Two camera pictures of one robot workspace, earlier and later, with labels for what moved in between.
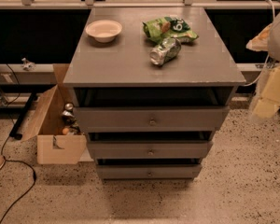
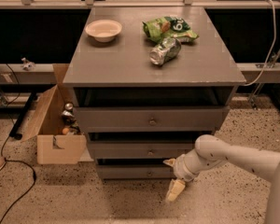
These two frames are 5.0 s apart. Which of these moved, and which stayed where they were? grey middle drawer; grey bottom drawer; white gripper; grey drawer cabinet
Moved: white gripper
Stayed: grey bottom drawer; grey drawer cabinet; grey middle drawer
